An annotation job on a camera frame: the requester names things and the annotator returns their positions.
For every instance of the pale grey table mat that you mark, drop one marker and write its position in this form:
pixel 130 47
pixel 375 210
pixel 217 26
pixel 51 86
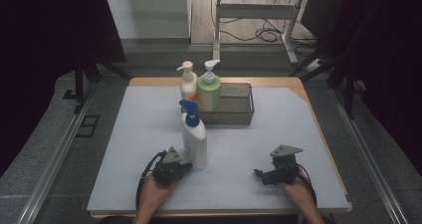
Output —
pixel 239 144

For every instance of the white bottle with blue pump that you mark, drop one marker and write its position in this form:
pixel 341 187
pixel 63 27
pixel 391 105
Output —
pixel 195 144

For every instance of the green bottle with white pump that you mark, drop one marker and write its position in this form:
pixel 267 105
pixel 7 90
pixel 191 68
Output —
pixel 209 94

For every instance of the aluminium rail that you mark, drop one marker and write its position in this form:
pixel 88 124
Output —
pixel 53 164
pixel 368 157

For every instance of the black metal stand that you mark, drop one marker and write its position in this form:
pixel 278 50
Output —
pixel 79 84
pixel 348 91

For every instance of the dark curtain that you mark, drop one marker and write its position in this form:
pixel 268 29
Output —
pixel 40 51
pixel 394 68

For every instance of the white wall panel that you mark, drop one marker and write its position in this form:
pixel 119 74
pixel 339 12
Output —
pixel 146 15

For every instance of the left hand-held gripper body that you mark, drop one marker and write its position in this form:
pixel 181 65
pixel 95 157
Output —
pixel 167 171

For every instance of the white orange-label pump bottle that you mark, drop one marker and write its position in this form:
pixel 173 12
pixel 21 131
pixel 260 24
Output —
pixel 188 83

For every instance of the person's right hand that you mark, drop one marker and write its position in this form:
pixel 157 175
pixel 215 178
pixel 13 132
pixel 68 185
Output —
pixel 297 192

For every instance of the white power strip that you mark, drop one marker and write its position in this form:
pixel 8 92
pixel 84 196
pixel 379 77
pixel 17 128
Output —
pixel 314 65

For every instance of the person's left hand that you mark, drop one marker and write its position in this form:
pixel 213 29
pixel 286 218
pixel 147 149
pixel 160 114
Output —
pixel 156 192

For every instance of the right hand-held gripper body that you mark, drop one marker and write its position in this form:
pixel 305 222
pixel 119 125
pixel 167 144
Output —
pixel 285 164

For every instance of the white metal desk frame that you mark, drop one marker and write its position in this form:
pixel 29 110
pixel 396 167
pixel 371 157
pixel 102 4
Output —
pixel 255 11

